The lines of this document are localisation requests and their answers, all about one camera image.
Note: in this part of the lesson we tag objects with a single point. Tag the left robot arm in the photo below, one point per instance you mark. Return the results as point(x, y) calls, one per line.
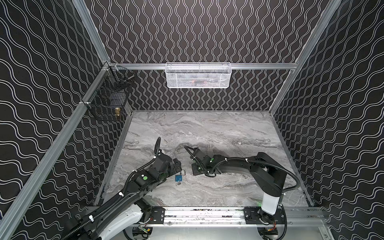
point(138, 184)

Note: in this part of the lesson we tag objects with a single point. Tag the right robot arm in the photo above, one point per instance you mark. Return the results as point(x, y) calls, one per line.
point(272, 178)

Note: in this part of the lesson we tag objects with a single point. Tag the blue padlock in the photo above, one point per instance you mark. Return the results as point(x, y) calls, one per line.
point(179, 176)

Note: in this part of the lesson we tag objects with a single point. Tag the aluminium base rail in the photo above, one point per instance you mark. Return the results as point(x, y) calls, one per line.
point(233, 217)

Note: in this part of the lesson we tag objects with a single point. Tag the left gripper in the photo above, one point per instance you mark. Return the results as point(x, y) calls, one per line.
point(173, 165)

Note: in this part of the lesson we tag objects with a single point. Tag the brass object in basket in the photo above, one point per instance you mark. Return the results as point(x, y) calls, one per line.
point(117, 112)

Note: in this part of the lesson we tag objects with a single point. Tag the black wire basket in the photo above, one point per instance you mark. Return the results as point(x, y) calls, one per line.
point(112, 92)

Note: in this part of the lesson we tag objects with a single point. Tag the white mesh basket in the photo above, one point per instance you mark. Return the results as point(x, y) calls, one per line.
point(197, 75)

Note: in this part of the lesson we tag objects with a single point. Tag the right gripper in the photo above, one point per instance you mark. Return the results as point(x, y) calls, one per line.
point(196, 165)

